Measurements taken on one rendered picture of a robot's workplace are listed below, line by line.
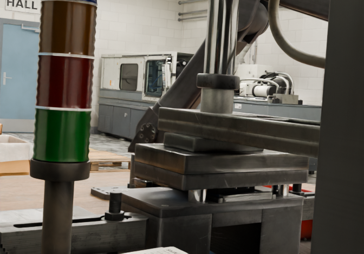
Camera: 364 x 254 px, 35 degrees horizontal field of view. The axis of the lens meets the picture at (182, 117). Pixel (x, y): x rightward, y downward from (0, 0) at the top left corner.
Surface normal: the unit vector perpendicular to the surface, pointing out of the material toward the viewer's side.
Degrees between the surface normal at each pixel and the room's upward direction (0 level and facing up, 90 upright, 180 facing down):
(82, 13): 104
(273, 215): 90
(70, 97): 76
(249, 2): 90
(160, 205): 0
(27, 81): 90
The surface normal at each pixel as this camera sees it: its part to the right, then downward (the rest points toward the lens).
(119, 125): -0.85, -0.03
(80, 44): 0.62, -0.16
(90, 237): 0.57, 0.08
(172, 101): -0.39, -0.15
